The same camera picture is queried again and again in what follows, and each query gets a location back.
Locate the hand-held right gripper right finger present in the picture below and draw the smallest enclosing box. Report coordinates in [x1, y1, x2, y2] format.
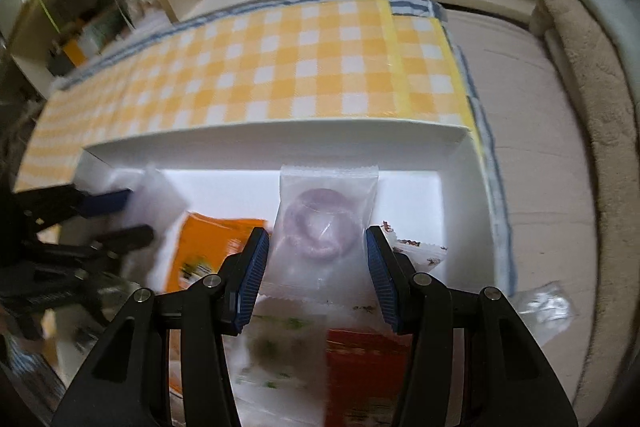
[365, 226, 581, 427]

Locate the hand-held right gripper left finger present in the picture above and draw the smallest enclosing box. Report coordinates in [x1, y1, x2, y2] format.
[50, 227, 272, 427]

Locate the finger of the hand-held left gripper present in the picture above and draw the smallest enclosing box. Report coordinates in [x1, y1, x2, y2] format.
[20, 224, 156, 268]
[10, 187, 133, 228]

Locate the orange snack packet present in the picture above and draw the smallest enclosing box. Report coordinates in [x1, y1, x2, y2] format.
[165, 211, 275, 295]

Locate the clear green-printed snack packet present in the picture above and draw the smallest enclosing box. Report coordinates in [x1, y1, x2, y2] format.
[232, 299, 333, 408]

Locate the frosted packet with purple donut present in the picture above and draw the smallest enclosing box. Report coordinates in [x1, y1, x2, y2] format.
[271, 163, 379, 305]

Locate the red snack packet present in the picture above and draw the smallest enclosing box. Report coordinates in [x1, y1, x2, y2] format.
[324, 328, 417, 427]

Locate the white cardboard tray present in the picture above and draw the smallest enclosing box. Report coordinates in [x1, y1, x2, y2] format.
[50, 119, 511, 427]

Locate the clear wrapper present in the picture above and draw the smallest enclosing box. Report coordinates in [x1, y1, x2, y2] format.
[514, 281, 577, 344]

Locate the yellow box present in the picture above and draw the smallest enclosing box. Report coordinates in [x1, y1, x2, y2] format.
[61, 38, 87, 68]

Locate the tissue box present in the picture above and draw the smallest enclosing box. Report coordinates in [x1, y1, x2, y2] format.
[80, 9, 128, 55]

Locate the yellow checked tablecloth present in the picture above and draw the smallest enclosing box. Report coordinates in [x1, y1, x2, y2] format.
[14, 0, 483, 194]

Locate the green ribbon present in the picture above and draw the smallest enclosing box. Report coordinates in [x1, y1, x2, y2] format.
[30, 0, 63, 35]

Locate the grey mattress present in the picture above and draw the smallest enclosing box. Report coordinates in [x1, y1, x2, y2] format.
[442, 7, 608, 408]

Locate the beige fleece blanket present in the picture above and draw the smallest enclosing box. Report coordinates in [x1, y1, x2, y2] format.
[529, 0, 640, 358]

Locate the light blue fleece blanket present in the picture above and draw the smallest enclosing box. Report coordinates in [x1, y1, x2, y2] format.
[552, 0, 640, 72]

